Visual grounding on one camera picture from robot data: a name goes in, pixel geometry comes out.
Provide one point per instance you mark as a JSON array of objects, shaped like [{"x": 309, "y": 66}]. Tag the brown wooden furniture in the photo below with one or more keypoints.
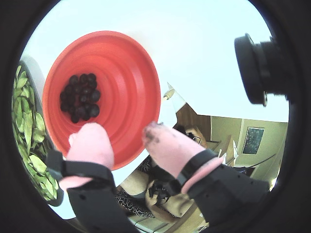
[{"x": 194, "y": 119}]

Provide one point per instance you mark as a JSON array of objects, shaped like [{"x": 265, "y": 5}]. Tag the pile of green leaves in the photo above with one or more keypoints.
[{"x": 26, "y": 126}]

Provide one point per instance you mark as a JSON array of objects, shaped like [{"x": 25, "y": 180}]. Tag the seated person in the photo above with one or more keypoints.
[{"x": 136, "y": 187}]

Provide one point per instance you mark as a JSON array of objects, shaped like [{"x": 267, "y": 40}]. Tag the framed dark picture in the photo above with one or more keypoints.
[{"x": 253, "y": 140}]

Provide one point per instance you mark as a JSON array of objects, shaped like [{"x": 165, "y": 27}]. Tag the red collapsible silicone cup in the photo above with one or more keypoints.
[{"x": 126, "y": 80}]

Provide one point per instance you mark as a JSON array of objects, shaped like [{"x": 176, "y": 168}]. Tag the dark grey round bowl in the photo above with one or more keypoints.
[{"x": 40, "y": 97}]

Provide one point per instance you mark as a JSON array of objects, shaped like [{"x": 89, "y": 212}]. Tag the pink padded gripper finger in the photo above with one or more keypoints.
[
  {"x": 92, "y": 145},
  {"x": 170, "y": 148}
]

